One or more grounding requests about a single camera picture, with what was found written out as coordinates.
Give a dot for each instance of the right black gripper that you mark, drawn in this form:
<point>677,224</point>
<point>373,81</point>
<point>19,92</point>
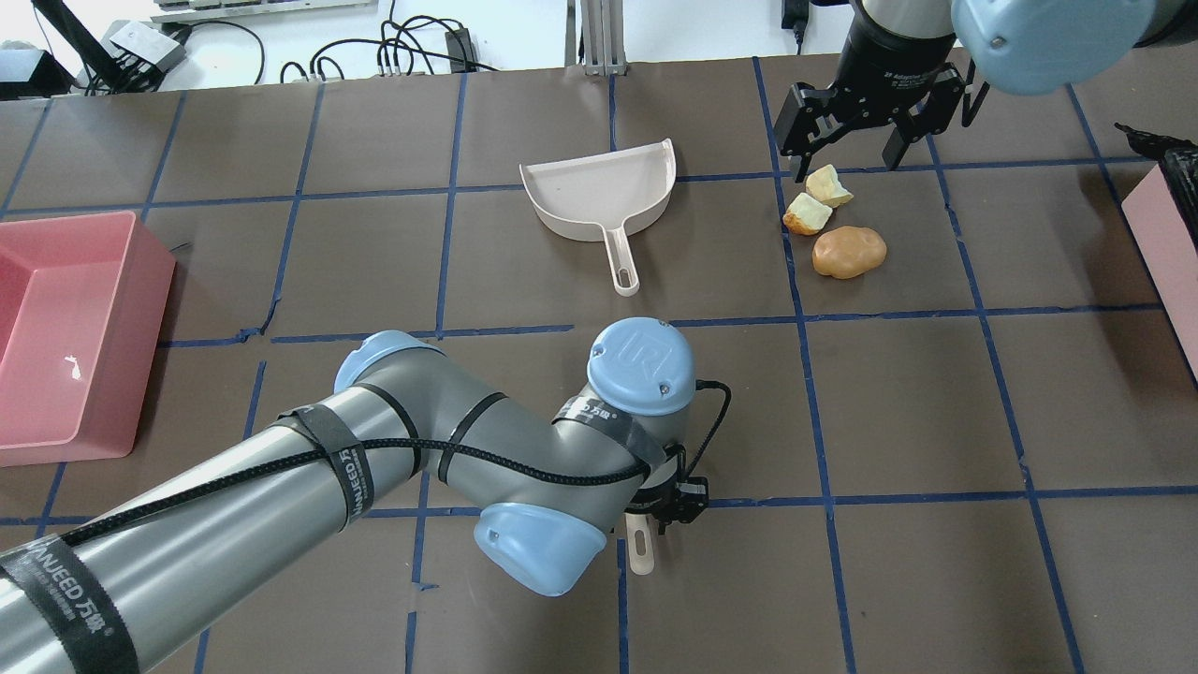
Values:
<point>885,67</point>

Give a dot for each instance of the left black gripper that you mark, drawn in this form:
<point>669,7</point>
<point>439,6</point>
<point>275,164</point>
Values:
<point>680,506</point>

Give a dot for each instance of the white hand brush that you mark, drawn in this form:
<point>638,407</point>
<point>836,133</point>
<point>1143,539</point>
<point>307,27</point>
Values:
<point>639,544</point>

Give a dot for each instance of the white plastic dustpan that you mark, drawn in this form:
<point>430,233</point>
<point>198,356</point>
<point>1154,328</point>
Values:
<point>605,198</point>

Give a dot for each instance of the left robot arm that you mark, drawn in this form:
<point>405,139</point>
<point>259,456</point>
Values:
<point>123,592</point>

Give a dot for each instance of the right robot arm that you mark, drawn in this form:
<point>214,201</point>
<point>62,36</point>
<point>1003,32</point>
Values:
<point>1032,47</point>

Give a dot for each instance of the pink bin with black bag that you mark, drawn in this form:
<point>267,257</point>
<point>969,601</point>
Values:
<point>1161,211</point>

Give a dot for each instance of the open pink plastic bin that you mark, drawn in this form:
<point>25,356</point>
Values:
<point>82,303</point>

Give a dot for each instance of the pale food chunk far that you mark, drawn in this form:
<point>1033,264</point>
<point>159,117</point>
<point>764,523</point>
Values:
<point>825,185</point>

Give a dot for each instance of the pale food chunk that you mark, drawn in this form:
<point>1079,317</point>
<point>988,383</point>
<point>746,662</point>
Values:
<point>825,185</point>
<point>806,215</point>

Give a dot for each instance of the pale food chunk near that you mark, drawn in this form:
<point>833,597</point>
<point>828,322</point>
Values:
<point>806,215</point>

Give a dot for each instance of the brown potato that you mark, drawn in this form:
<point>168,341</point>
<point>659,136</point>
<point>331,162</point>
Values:
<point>846,252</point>

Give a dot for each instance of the black power adapter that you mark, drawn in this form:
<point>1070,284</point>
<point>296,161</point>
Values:
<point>460,50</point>

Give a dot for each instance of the aluminium frame post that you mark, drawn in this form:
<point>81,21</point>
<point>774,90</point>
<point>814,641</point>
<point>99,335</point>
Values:
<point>595,37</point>

